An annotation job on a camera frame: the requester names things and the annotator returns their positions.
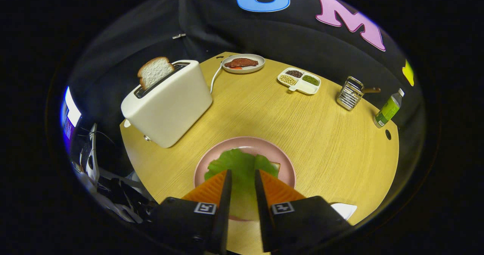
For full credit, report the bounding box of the green lettuce leaf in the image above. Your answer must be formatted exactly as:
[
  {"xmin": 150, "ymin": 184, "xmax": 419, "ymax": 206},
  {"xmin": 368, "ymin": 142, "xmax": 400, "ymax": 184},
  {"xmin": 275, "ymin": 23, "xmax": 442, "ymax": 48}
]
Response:
[{"xmin": 204, "ymin": 148, "xmax": 279, "ymax": 221}]

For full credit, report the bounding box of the metal wire rack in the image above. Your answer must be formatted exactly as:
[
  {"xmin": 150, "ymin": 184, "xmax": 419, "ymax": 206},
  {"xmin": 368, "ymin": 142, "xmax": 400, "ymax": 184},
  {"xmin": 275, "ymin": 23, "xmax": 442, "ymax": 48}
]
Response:
[{"xmin": 336, "ymin": 76, "xmax": 365, "ymax": 111}]

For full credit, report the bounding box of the white square plate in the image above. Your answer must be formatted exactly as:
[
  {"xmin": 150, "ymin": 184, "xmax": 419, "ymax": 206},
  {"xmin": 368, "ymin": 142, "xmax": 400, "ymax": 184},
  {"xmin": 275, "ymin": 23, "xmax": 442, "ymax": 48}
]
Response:
[{"xmin": 330, "ymin": 203, "xmax": 358, "ymax": 221}]

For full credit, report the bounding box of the red meat slice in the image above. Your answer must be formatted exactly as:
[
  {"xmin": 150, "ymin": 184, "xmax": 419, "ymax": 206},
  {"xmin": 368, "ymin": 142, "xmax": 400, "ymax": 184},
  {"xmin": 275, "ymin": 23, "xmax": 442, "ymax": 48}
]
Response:
[{"xmin": 224, "ymin": 58, "xmax": 259, "ymax": 69}]

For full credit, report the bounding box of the white curved frame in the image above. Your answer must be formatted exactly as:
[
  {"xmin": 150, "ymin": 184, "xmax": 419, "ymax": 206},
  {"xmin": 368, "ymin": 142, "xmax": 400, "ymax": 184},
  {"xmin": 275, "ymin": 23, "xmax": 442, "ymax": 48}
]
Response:
[{"xmin": 85, "ymin": 123, "xmax": 101, "ymax": 183}]

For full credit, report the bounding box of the toasted bread slice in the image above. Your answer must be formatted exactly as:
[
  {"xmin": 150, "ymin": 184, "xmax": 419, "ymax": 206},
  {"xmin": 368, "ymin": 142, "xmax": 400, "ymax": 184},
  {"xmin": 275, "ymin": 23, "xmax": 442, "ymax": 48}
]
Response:
[{"xmin": 137, "ymin": 56, "xmax": 175, "ymax": 90}]

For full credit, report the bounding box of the white toaster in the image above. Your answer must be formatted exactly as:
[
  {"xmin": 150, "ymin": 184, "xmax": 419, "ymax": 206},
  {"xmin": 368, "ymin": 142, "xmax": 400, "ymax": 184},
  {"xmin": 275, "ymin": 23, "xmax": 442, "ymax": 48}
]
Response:
[{"xmin": 120, "ymin": 59, "xmax": 213, "ymax": 149}]

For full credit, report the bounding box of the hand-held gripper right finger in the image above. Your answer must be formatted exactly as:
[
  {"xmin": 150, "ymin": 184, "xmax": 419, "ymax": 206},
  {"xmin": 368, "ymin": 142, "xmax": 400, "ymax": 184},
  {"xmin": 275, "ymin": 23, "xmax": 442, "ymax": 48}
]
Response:
[{"xmin": 254, "ymin": 169, "xmax": 352, "ymax": 253}]

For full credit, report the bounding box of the lit monitor screen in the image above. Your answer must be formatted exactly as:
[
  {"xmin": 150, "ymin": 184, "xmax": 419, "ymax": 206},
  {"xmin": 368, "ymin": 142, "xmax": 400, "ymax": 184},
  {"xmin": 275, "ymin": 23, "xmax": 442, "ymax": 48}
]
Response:
[{"xmin": 60, "ymin": 86, "xmax": 82, "ymax": 142}]

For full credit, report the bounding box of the black backdrop cloth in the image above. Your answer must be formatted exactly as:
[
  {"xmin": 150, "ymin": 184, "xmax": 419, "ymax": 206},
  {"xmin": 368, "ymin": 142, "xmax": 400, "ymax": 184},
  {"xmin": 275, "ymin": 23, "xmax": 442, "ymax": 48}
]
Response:
[{"xmin": 68, "ymin": 0, "xmax": 426, "ymax": 180}]

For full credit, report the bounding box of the pink round plate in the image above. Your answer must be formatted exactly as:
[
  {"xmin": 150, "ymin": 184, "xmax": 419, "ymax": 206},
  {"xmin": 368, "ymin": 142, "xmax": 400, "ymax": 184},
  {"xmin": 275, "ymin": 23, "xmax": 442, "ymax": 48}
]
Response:
[{"xmin": 193, "ymin": 136, "xmax": 296, "ymax": 222}]

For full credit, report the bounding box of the round plate with meat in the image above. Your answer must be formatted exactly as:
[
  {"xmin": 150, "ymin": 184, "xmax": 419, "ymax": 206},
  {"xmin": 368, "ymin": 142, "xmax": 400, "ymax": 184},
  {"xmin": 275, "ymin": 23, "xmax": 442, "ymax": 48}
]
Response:
[{"xmin": 221, "ymin": 53, "xmax": 265, "ymax": 74}]

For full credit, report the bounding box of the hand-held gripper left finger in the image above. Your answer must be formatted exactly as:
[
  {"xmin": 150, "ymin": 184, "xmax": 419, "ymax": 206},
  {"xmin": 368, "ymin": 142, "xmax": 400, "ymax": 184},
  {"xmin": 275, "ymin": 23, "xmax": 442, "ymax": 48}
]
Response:
[{"xmin": 146, "ymin": 169, "xmax": 233, "ymax": 255}]

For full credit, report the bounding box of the white divided dish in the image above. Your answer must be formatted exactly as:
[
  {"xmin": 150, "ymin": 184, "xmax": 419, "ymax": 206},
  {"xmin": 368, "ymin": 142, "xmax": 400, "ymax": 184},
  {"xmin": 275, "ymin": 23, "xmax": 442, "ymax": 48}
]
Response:
[{"xmin": 277, "ymin": 67, "xmax": 322, "ymax": 95}]

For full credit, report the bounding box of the white toaster cable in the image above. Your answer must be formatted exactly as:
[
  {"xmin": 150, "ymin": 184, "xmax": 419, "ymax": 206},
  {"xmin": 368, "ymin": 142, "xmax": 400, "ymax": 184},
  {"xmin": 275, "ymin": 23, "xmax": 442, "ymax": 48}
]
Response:
[{"xmin": 210, "ymin": 62, "xmax": 224, "ymax": 94}]

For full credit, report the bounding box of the green label bottle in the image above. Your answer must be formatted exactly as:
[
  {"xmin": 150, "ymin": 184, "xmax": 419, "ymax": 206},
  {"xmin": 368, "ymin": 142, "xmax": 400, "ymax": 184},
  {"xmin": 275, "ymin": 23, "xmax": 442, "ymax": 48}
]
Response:
[{"xmin": 373, "ymin": 88, "xmax": 405, "ymax": 129}]

